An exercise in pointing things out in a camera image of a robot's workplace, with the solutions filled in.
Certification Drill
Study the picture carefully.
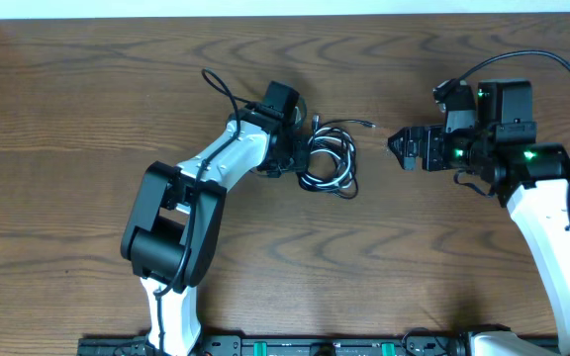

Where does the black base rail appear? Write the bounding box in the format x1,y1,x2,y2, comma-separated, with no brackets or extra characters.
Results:
76,330,470,356

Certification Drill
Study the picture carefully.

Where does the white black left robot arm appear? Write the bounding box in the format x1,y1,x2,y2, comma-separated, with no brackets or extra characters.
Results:
120,109,305,355

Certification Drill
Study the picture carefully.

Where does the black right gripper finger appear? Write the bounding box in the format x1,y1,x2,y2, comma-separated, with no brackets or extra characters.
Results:
388,127,423,148
392,149,420,171

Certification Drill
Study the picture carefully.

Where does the white USB cable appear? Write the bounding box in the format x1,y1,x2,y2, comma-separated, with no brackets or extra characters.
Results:
307,126,355,189

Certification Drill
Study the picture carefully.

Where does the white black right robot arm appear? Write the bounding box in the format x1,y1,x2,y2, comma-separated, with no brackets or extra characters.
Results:
387,126,570,355

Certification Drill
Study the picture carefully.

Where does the black USB cable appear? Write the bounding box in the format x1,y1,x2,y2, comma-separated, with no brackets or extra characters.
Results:
295,114,378,201

